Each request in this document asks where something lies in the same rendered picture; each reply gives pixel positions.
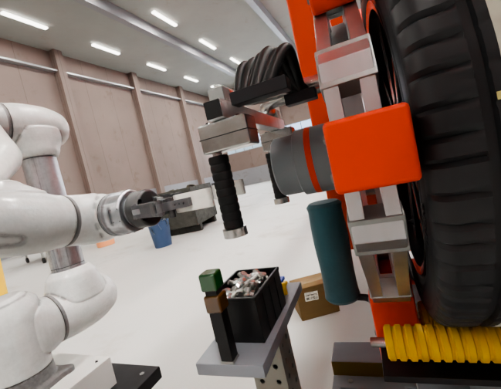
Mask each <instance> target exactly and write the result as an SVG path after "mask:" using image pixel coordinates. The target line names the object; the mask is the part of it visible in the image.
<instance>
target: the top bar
mask: <svg viewBox="0 0 501 389"><path fill-rule="evenodd" d="M203 105H204V108H205V114H206V118H207V121H211V122H215V121H218V120H223V119H225V118H228V117H233V116H235V114H237V113H239V114H241V113H246V114H249V115H252V116H254V117H255V122H256V128H257V129H258V130H266V131H274V130H278V129H282V128H284V127H285V125H284V121H283V120H281V119H279V118H276V117H273V116H270V115H268V114H265V113H261V112H259V111H256V110H252V109H249V108H247V107H234V106H233V105H232V103H231V102H229V101H227V100H223V99H220V98H218V99H215V100H211V101H208V102H206V103H203Z"/></svg>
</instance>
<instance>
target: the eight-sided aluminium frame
mask: <svg viewBox="0 0 501 389"><path fill-rule="evenodd" d="M340 16H342V18H343V22H344V26H345V27H347V33H348V37H349V40H347V41H345V42H341V43H338V44H336V45H334V46H333V44H332V39H331V34H330V33H331V32H332V31H331V27H332V26H331V23H330V20H331V19H335V18H337V17H340ZM313 20H314V29H315V38H316V46H317V51H316V52H315V53H314V56H315V61H316V66H317V75H318V80H319V84H320V92H321V93H322V96H323V100H324V102H325V103H326V106H327V113H328V117H329V121H333V120H339V119H342V118H345V113H344V106H343V102H342V99H343V98H345V97H349V96H353V95H356V94H359V93H361V96H362V100H363V105H364V112H368V111H371V110H376V109H380V108H382V105H381V97H380V93H379V89H378V87H379V75H378V68H377V63H376V59H375V55H374V49H373V46H372V42H371V36H370V34H369V33H366V31H365V28H364V23H363V21H362V18H361V14H360V11H359V8H358V6H357V2H356V0H355V1H353V2H350V3H347V4H346V5H342V6H340V7H338V8H335V9H332V10H330V11H328V12H324V13H323V14H320V15H317V16H314V17H313ZM368 195H376V199H377V204H374V205H368V203H367V196H368ZM344 197H345V201H346V205H347V224H348V228H349V232H350V237H351V241H352V244H353V247H354V253H355V255H356V256H358V257H359V260H360V262H361V266H362V269H363V271H364V275H365V278H366V280H367V285H368V290H369V294H370V298H371V299H372V300H373V302H374V303H390V302H407V301H411V297H413V295H412V291H411V284H410V279H409V266H408V251H410V250H411V247H410V242H409V236H408V226H407V221H406V215H405V211H404V209H403V206H402V203H401V201H400V198H399V194H398V186H397V185H391V186H386V187H382V188H373V189H369V190H364V191H356V192H351V193H346V194H344ZM381 259H389V260H390V264H391V270H392V273H388V274H380V269H379V264H378V260H381Z"/></svg>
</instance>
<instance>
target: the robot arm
mask: <svg viewBox="0 0 501 389"><path fill-rule="evenodd" d="M68 138H69V124H68V123H67V121H66V119H65V118H64V117H63V116H62V115H60V114H58V113H57V112H55V111H52V110H49V109H47V108H44V107H38V106H33V105H28V104H22V103H0V258H8V257H16V256H24V255H33V254H38V253H42V252H46V256H47V259H48V262H49V267H50V270H51V273H50V274H49V275H48V277H47V278H46V281H45V292H44V296H43V297H39V298H38V296H37V295H36V294H35V293H31V292H29V291H14V292H10V293H6V294H4V295H2V296H0V389H50V388H51V387H53V386H54V385H55V384H57V383H58V382H59V381H60V380H62V379H63V378H64V377H65V376H66V375H68V374H70V373H71V372H73V371H74V370H75V367H74V364H64V365H56V364H55V361H54V359H53V357H52V351H54V350H55V349H56V348H57V347H58V346H59V345H60V344H61V343H62V342H63V341H64V340H67V339H69V338H71V337H74V336H75V335H77V334H78V333H81V332H83V331H84V330H86V329H87V328H89V327H90V326H92V325H93V324H95V323H96V322H98V321H99V320H100V319H102V318H103V317H104V316H105V315H106V314H107V313H108V312H109V311H110V309H111V308H112V307H113V305H114V304H115V302H116V300H117V287H116V285H115V283H114V282H113V280H112V279H111V278H110V277H109V276H107V275H105V274H103V273H99V271H98V270H97V269H96V266H95V265H93V264H92V263H90V262H85V260H84V257H83V252H82V249H81V246H82V245H92V244H96V243H99V242H105V241H108V240H111V239H113V238H115V237H117V236H120V235H126V234H130V233H132V232H133V233H135V232H137V231H140V230H141V229H142V230H143V229H144V228H146V227H151V226H154V225H156V224H157V223H158V222H159V221H160V220H161V217H163V216H164V215H166V214H169V218H174V217H177V215H176V211H177V213H182V212H186V211H193V210H198V209H202V208H209V207H213V206H215V201H214V199H215V200H216V199H218V197H217V195H216V190H215V186H214V183H212V186H211V187H210V188H204V189H200V190H197V191H190V192H187V193H183V192H177V193H174V194H162V195H161V196H160V195H157V194H156V193H155V192H154V191H152V190H150V189H144V190H140V191H135V190H126V191H120V192H116V193H111V194H95V193H91V194H76V195H67V194H66V189H65V186H64V183H63V178H62V175H61V171H60V169H59V163H58V161H57V157H58V156H59V154H60V148H61V146H62V145H64V144H65V142H67V140H68ZM21 165H22V170H23V173H24V176H25V181H26V184H27V185H25V184H22V183H20V182H18V181H13V180H9V179H10V178H11V177H12V176H13V175H14V174H15V173H16V171H17V170H18V169H19V168H20V167H21Z"/></svg>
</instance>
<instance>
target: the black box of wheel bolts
mask: <svg viewBox="0 0 501 389"><path fill-rule="evenodd" d="M222 289H224V290H225V291H226V295H227V298H228V306H227V310H228V316H229V319H230V323H231V326H232V332H233V336H234V339H235V342H236V343H265V342H266V340H267V338H268V336H269V335H270V333H271V331H272V329H273V327H274V325H275V323H276V321H277V320H278V318H279V315H280V313H281V312H282V310H283V308H284V306H285V305H286V300H285V296H284V292H283V286H282V283H281V279H280V275H279V267H278V266H276V267H266V268H257V269H240V270H236V271H235V272H234V273H233V274H232V275H231V276H230V277H229V278H228V279H226V280H225V281H224V284H223V286H222Z"/></svg>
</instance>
